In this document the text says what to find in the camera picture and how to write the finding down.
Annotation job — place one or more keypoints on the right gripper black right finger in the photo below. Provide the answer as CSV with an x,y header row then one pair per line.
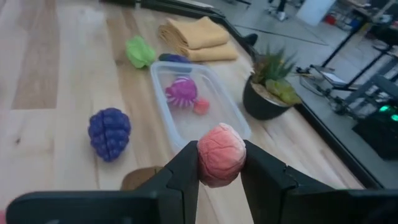
x,y
311,208

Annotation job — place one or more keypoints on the purple toy grape bunch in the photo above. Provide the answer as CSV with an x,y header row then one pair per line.
x,y
109,133

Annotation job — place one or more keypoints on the white bin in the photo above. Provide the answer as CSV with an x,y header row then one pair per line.
x,y
315,11

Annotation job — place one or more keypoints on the potted succulent in black pot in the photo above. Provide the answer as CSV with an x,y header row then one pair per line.
x,y
261,105

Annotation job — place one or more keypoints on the grey laptop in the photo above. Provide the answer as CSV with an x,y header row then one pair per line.
x,y
331,77

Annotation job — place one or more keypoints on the clear plastic tupperware container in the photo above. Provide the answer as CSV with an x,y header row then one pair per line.
x,y
224,115

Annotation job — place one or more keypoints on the dark purple toy eggplant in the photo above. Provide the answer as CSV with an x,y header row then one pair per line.
x,y
174,58

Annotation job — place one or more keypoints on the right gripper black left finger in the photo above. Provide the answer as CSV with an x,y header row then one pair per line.
x,y
124,208

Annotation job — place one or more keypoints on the folded tan cloth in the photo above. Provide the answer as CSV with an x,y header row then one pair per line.
x,y
199,35

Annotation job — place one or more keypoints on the light green toy lettuce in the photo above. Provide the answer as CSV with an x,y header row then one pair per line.
x,y
140,52

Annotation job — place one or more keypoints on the magenta white striped toy onion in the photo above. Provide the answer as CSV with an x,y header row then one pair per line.
x,y
181,92

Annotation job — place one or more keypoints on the small pink red fruit toy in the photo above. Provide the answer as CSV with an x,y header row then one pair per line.
x,y
201,106
221,155

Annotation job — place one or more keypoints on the black computer with green lights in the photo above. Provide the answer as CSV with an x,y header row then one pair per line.
x,y
379,133

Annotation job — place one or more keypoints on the brown toy kiwi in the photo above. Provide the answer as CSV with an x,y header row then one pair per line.
x,y
136,179

